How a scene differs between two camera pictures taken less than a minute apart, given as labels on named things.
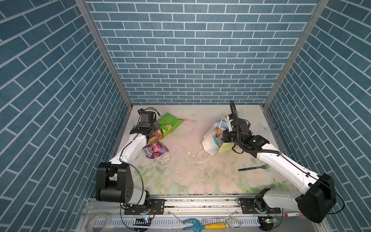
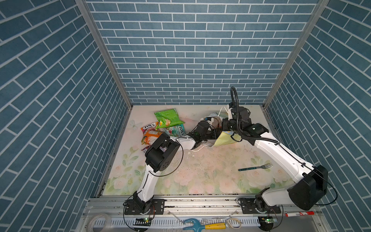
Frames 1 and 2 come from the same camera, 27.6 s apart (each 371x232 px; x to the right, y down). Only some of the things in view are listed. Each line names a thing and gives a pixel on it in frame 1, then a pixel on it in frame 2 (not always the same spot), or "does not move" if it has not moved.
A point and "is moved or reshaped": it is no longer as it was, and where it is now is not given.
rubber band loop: [234, 218] does not move
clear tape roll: [108, 224] does not move
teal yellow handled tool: [197, 226] does not move
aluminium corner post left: [106, 49] does not move
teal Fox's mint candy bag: [217, 140] to [177, 131]
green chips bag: [169, 123] is moved or reshaped
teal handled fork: [263, 166] does not move
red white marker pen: [290, 214] does not move
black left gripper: [154, 123] to [212, 131]
